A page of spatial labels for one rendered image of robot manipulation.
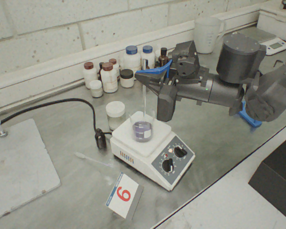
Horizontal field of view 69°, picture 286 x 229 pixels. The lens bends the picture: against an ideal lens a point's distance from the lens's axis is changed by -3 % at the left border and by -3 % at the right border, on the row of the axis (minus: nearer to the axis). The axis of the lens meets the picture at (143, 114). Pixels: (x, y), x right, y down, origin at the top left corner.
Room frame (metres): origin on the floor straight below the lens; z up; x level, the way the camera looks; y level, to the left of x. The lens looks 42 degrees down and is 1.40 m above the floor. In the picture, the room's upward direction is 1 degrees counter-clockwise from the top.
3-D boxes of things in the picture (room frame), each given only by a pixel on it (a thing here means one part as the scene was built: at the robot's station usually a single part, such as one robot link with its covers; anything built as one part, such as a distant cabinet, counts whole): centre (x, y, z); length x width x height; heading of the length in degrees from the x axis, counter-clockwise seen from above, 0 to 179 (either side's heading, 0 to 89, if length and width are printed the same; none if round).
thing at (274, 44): (1.13, -0.66, 0.92); 0.26 x 0.19 x 0.05; 31
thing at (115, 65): (0.78, 0.12, 0.94); 0.05 x 0.05 x 0.09
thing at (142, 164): (0.37, -0.02, 0.94); 0.22 x 0.13 x 0.08; 52
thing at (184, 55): (0.35, -0.08, 1.21); 0.07 x 0.06 x 0.07; 158
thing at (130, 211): (0.24, 0.04, 0.92); 0.09 x 0.06 x 0.04; 161
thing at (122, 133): (0.39, 0.00, 0.98); 0.12 x 0.12 x 0.01; 52
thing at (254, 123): (0.53, -0.36, 0.92); 0.10 x 0.03 x 0.04; 22
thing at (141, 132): (0.37, 0.00, 1.03); 0.07 x 0.06 x 0.08; 67
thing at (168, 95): (0.35, -0.09, 1.16); 0.19 x 0.08 x 0.06; 160
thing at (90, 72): (0.73, 0.21, 0.95); 0.06 x 0.06 x 0.10
